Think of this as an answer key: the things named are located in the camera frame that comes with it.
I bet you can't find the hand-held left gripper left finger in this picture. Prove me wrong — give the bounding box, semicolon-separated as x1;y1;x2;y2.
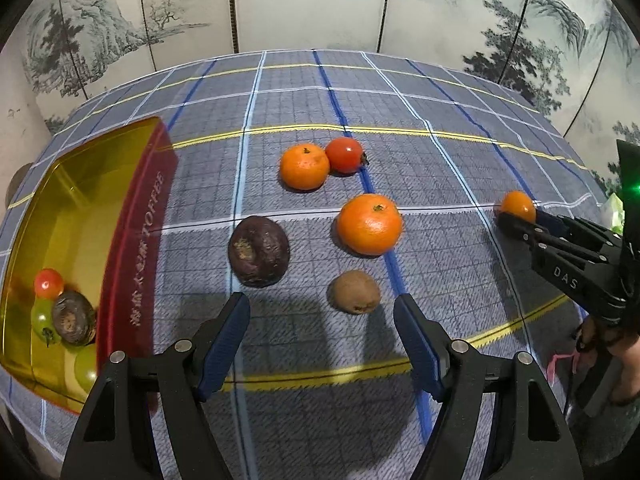
61;291;252;480

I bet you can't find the green plastic packet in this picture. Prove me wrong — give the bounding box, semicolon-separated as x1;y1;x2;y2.
602;192;626;236

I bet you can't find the person's right hand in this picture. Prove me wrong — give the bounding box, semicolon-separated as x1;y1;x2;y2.
575;320;640;406

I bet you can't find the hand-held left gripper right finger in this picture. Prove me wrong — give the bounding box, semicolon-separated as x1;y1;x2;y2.
393;294;585;480

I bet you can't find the red tomato with dark stem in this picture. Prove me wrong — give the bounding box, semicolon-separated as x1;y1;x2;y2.
325;137;370;176

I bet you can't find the smooth orange citrus fruit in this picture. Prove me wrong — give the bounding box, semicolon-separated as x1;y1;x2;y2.
500;190;537;223

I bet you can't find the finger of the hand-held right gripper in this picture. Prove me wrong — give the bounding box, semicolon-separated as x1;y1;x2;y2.
495;211;553;261
534;208;576;236

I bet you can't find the green tomato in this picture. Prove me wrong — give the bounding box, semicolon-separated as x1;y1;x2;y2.
31;298;63;347

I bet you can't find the ink landscape folding screen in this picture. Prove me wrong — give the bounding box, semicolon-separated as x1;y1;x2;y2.
20;0;640;201

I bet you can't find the red and gold tin box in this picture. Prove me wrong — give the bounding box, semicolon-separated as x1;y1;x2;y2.
0;116;179;416

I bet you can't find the dark purple passion fruit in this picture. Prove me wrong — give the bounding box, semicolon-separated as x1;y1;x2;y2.
228;215;291;289
51;290;98;347

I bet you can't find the brown kiwi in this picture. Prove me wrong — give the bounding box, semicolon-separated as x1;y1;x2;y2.
327;269;382;315

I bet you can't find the orange mandarin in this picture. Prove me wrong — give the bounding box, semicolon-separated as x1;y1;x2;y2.
279;143;331;191
336;193;404;256

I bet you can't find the brown round stool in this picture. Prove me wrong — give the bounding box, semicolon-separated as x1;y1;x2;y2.
5;162;33;211

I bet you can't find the pink string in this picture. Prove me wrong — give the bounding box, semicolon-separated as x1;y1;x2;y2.
545;352;576;383

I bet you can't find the yellow-green round fruit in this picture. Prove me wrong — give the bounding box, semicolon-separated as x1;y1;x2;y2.
74;344;99;395

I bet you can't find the blue checked tablecloth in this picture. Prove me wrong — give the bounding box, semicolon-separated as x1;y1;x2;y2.
0;49;608;480

